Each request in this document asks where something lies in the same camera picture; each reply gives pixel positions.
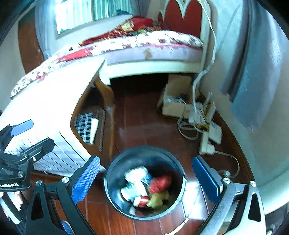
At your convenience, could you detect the red plastic bag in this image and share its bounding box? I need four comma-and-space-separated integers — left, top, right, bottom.
148, 175, 172, 194

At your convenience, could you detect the yellow cloth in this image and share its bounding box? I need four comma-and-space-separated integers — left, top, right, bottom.
146, 191, 170, 210

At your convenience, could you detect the blue paper cup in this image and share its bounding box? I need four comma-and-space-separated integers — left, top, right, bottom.
120, 166, 153, 202

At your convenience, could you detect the red paper cup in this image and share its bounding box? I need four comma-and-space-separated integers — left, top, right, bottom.
133, 196, 150, 208

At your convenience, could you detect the black plastic trash bucket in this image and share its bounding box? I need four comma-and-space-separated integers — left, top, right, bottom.
104, 146, 187, 221

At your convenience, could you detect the person's hand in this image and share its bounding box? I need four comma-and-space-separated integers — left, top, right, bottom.
9, 191, 23, 211

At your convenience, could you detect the white grid tablecloth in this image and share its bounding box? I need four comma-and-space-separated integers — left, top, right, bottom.
1, 58, 104, 177

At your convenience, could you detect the white power strip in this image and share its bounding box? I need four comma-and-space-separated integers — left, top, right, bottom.
199, 132, 215, 156

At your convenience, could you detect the white router device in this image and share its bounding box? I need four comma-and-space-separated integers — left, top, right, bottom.
189, 92, 216, 126

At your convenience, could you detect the brown wooden door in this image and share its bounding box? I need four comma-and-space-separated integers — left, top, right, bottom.
18, 8, 44, 74

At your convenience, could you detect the cardboard box on floor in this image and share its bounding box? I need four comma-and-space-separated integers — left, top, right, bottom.
157, 74, 193, 119

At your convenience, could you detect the grey curtain right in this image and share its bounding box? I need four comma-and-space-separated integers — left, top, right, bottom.
220, 1, 287, 132

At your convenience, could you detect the window with green curtain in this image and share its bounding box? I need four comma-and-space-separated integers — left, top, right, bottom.
54, 1, 137, 39

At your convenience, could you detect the bed with floral mattress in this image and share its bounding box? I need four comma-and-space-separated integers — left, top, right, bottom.
10, 30, 204, 99

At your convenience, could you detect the red patterned blanket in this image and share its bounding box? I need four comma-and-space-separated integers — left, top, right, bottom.
79, 15, 162, 46

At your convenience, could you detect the red heart-shaped headboard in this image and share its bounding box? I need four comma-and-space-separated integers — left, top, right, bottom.
157, 0, 212, 73

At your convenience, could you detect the white cable on wall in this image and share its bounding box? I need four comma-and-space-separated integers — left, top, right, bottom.
177, 0, 218, 141

